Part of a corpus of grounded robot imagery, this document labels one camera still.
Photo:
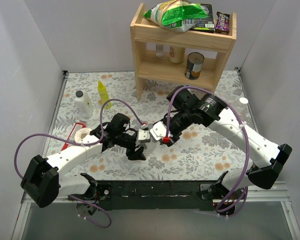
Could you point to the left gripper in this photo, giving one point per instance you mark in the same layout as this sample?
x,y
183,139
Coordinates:
x,y
134,147

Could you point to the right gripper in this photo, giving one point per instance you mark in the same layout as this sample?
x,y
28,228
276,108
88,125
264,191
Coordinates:
x,y
172,135

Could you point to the clear square juice bottle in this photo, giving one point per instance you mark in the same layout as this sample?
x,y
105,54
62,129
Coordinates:
x,y
241,111

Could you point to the clear round bottle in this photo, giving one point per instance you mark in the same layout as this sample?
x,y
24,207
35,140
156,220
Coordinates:
x,y
148,148

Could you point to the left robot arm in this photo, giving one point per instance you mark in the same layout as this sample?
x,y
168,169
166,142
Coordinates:
x,y
45,180

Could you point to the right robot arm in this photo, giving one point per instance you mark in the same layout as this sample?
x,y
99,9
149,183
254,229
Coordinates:
x,y
265,158

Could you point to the yellow squeeze bottle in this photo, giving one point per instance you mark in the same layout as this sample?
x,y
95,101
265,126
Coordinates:
x,y
103,93

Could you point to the white bottle black cap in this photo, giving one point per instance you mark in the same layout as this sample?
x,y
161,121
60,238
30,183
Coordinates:
x,y
83,103

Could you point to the cream bottle on shelf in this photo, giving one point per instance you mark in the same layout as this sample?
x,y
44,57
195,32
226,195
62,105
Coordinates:
x,y
176,54

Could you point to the small clear bottle on shelf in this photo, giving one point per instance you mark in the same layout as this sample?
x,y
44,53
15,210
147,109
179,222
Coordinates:
x,y
159,51

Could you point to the black can with foil lid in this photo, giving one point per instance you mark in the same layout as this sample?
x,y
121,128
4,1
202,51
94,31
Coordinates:
x,y
81,134

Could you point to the red flat box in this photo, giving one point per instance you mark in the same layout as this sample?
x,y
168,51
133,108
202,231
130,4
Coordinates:
x,y
71,137

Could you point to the tin can on shelf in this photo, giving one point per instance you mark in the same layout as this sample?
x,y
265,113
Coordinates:
x,y
194,65

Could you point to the black green box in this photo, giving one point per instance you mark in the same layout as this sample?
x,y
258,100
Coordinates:
x,y
207,24

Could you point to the dark chocolate bar pack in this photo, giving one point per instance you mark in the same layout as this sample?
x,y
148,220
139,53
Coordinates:
x,y
223,23

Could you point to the green chip bag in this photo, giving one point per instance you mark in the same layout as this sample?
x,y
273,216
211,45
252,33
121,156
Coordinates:
x,y
176,15

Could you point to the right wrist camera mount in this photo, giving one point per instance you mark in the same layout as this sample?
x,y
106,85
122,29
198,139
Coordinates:
x,y
158,131

